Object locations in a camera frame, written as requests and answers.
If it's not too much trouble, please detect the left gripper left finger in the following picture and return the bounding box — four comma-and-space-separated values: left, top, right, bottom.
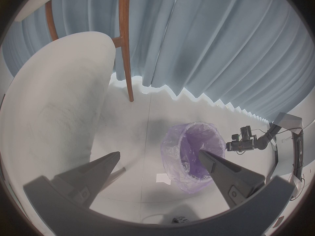
50, 151, 121, 207

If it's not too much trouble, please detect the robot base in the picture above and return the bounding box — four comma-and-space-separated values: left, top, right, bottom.
171, 215, 190, 224

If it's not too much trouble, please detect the purple plastic bag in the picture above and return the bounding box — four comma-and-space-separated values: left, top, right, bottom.
160, 122, 225, 194

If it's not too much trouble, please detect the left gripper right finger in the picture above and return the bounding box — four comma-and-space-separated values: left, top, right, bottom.
198, 149, 266, 209

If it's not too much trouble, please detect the white trash bin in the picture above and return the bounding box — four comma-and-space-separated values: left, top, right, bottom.
161, 123, 225, 194

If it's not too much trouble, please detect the white padded wooden chair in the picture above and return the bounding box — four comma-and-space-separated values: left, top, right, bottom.
0, 0, 134, 181

